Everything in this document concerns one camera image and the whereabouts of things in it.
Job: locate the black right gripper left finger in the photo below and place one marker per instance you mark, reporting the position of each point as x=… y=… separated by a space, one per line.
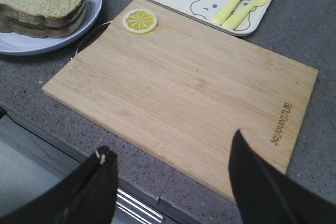
x=87 y=195

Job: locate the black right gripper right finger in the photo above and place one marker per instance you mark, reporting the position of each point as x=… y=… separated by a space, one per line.
x=265 y=195

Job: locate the light blue round plate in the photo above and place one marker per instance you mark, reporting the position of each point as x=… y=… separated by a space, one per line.
x=19 y=45

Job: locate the wooden cutting board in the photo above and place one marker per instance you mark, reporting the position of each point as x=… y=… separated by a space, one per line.
x=181 y=91

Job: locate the lemon slice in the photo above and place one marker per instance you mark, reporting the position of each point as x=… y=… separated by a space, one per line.
x=139 y=21

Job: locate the yellow plastic fork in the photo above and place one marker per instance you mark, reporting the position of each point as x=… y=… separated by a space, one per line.
x=223 y=14

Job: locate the yellow plastic knife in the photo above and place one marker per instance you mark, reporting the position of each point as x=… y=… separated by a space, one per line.
x=234 y=21

